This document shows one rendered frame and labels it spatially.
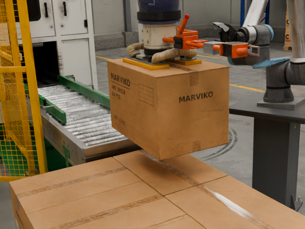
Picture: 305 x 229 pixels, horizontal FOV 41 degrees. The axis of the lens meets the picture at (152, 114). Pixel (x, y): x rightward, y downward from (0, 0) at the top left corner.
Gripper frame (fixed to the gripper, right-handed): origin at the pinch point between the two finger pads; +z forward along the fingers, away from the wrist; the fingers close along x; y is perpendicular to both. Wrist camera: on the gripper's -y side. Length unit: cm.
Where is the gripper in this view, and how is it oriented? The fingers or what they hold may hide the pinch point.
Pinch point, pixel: (213, 39)
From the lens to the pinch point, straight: 196.6
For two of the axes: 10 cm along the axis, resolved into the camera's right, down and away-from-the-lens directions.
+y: -4.8, -2.3, 8.5
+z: -8.8, 1.7, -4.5
